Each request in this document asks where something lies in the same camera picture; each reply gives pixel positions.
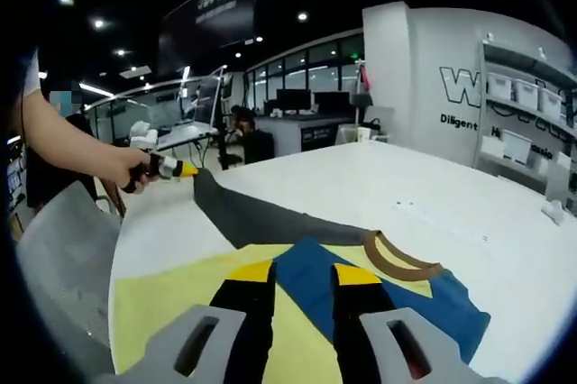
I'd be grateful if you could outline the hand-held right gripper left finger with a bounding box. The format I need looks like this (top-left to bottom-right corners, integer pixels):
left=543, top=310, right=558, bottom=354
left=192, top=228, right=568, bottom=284
left=92, top=261, right=277, bottom=384

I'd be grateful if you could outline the black hanging sign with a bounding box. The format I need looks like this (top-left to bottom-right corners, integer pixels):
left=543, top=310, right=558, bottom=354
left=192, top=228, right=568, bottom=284
left=157, top=0, right=257, bottom=72

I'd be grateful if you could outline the yellow blue grey garment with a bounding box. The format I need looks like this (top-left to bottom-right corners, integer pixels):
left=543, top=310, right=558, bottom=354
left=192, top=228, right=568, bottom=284
left=110, top=167, right=492, bottom=384

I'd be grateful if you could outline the black monitor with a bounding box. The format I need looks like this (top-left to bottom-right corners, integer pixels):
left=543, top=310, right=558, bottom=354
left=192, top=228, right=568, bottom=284
left=275, top=88, right=312, bottom=113
left=313, top=90, right=351, bottom=113

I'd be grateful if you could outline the group of white storage bins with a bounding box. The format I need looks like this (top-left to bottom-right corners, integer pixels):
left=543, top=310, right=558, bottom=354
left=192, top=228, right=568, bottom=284
left=489, top=72, right=572, bottom=178

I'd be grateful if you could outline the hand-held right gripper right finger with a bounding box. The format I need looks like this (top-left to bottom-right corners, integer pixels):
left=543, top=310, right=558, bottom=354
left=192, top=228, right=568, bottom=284
left=332, top=262, right=510, bottom=384

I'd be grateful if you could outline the person's left hand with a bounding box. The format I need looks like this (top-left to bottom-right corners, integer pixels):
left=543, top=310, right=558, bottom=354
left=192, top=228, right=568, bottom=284
left=112, top=149, right=152, bottom=196

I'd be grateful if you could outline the small white object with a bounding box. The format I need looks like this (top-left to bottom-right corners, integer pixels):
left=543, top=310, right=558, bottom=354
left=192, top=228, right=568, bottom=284
left=540, top=198, right=567, bottom=225

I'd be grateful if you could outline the white stand with pink cloth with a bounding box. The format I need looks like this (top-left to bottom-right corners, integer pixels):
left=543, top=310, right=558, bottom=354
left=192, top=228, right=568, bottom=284
left=353, top=61, right=374, bottom=128

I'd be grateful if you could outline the light grey office chair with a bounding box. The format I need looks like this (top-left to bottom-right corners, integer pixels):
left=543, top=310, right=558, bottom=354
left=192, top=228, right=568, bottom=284
left=545, top=151, right=576, bottom=205

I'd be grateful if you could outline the person's white sleeve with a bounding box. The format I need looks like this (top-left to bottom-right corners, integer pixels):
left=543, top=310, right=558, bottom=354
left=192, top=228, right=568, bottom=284
left=20, top=48, right=44, bottom=101

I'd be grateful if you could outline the grey office desk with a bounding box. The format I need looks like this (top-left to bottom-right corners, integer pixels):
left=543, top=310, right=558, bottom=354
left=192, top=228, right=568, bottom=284
left=256, top=113, right=357, bottom=162

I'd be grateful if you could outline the white workbench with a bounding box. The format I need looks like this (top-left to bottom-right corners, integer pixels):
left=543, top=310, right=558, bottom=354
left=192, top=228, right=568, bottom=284
left=155, top=123, right=220, bottom=151

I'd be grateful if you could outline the grey metal shelf rack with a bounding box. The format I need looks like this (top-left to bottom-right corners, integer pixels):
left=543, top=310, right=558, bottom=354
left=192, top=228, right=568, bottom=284
left=477, top=34, right=577, bottom=205

